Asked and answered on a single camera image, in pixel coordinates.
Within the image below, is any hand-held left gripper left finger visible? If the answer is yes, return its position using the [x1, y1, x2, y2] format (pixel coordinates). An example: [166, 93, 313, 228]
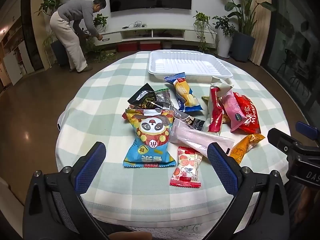
[23, 141, 107, 218]

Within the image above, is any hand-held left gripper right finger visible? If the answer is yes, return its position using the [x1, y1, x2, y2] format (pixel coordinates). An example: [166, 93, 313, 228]
[207, 142, 293, 218]

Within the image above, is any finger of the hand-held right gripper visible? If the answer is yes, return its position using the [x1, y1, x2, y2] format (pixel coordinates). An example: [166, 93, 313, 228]
[296, 121, 320, 140]
[267, 127, 320, 160]

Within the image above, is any orange snack packet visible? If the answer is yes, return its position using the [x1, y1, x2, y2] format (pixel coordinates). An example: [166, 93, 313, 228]
[229, 133, 265, 165]

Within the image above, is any red white rose packet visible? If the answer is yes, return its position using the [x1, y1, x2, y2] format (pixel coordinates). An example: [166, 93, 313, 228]
[170, 147, 203, 188]

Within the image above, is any pale pink long packet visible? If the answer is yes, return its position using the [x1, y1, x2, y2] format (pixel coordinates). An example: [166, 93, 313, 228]
[171, 119, 235, 157]

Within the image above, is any large red snack bag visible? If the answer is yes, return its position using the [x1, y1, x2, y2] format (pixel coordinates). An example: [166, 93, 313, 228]
[234, 92, 261, 134]

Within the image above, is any red and cream bag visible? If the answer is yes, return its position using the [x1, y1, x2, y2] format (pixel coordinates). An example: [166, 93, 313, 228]
[207, 76, 235, 133]

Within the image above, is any pink snack packet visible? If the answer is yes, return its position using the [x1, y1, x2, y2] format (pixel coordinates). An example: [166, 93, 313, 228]
[222, 90, 245, 133]

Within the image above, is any blue panda snack bag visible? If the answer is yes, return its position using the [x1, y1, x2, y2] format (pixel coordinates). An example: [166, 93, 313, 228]
[122, 107, 176, 168]

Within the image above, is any black and gold packet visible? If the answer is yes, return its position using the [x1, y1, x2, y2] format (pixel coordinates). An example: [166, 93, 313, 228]
[128, 83, 157, 110]

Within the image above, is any blue yellow cake packet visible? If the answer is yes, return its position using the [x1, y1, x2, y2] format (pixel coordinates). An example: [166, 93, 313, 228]
[164, 72, 204, 112]

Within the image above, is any dark brown packet green edge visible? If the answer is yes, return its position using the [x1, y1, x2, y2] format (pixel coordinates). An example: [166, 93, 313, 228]
[153, 89, 177, 110]

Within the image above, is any white plastic tray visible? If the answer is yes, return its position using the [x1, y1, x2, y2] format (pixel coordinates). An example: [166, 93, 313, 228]
[148, 50, 233, 82]

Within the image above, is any person's left hand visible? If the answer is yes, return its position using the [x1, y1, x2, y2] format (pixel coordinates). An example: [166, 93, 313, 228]
[109, 231, 153, 240]

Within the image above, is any green white checked tablecloth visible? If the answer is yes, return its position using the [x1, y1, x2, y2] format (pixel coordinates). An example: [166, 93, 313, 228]
[55, 51, 292, 233]

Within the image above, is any white floral lace undercloth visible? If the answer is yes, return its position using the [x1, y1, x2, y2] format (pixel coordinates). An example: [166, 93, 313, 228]
[127, 221, 213, 240]

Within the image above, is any dark glass sliding door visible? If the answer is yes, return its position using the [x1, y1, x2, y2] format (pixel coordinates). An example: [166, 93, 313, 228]
[261, 0, 320, 130]

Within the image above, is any large-leaf plant dark pot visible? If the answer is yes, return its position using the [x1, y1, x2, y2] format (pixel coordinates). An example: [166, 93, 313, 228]
[211, 0, 277, 63]

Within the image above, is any beige curtain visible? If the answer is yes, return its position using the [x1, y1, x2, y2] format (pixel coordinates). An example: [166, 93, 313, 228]
[249, 0, 272, 66]

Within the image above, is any small-leaf plant tall white pot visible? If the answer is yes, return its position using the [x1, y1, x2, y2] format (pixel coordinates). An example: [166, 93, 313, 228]
[212, 16, 238, 58]

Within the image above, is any red storage box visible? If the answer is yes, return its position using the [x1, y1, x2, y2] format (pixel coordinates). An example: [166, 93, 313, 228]
[139, 41, 161, 51]
[117, 42, 139, 53]

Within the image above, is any white low television cabinet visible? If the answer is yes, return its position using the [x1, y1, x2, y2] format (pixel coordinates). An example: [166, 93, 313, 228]
[94, 26, 217, 47]

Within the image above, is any trailing pothos plant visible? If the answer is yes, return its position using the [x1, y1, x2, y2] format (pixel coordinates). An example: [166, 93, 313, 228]
[192, 11, 217, 53]
[86, 13, 118, 63]

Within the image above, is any tall potted tree dark pot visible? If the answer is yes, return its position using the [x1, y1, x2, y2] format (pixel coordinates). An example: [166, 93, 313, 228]
[34, 0, 71, 67]

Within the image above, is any tangle of cables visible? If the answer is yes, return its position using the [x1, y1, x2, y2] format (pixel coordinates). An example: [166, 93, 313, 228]
[122, 21, 148, 29]

